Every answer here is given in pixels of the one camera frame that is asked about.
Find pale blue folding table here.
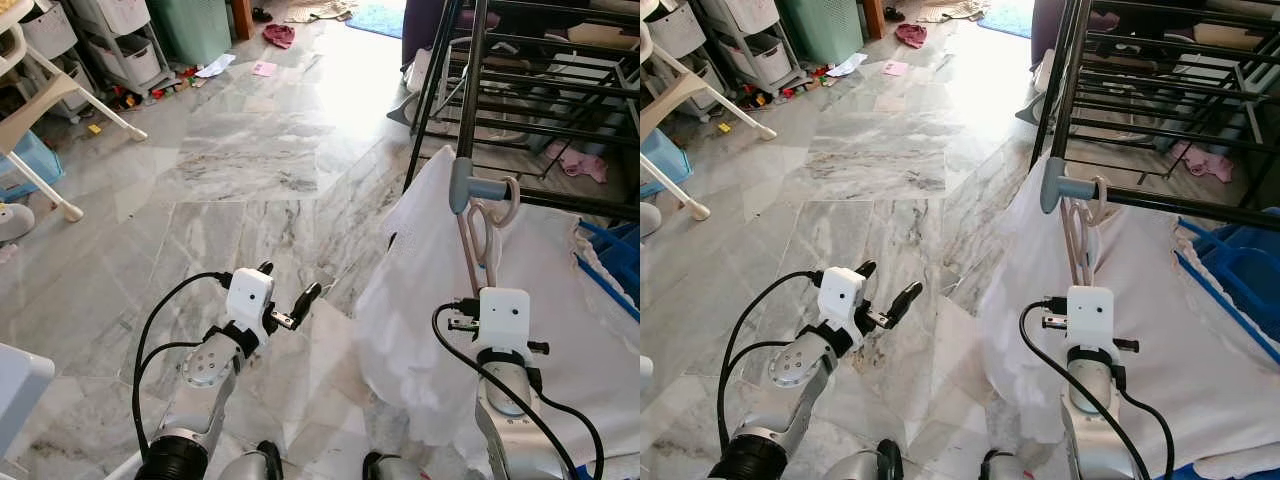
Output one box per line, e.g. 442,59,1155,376
0,343,56,461

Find pink clothes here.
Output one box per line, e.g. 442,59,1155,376
1170,140,1236,184
545,140,609,184

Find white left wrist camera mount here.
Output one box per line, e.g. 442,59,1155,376
818,267,869,336
225,268,276,336

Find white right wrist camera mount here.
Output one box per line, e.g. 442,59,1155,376
477,288,531,351
1065,287,1116,349

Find blue rug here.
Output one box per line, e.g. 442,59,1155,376
975,0,1036,39
345,0,401,39

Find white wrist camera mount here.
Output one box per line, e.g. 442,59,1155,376
818,267,869,336
225,268,276,336
1065,287,1116,349
477,288,531,351

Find blue plastic hanger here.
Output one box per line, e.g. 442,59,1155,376
1175,215,1280,366
575,218,641,321

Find pink plastic hanger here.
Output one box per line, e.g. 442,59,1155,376
455,175,521,301
1060,175,1109,291

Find white t-shirt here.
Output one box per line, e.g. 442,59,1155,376
353,145,601,448
978,150,1201,446

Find robot left leg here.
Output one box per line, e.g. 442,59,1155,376
820,440,906,480
215,440,283,480

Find light blue box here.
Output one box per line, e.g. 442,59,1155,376
640,125,689,196
0,130,66,201

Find robot right leg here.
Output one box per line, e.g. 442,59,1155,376
362,450,431,480
980,450,1041,480

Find green plastic bin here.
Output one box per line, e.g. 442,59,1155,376
148,0,233,66
778,0,866,66

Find beige plastic chair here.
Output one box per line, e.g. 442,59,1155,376
0,0,149,223
640,0,779,221

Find black metal drying rack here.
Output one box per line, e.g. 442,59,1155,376
1015,0,1280,231
385,0,641,223

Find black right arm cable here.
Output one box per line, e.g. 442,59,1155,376
1020,300,1176,480
432,300,606,480

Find robot leg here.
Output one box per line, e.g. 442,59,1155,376
362,450,431,480
215,440,283,480
820,440,906,480
980,450,1041,480

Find grey drawer storage cart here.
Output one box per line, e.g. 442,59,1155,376
660,0,801,101
20,0,166,106

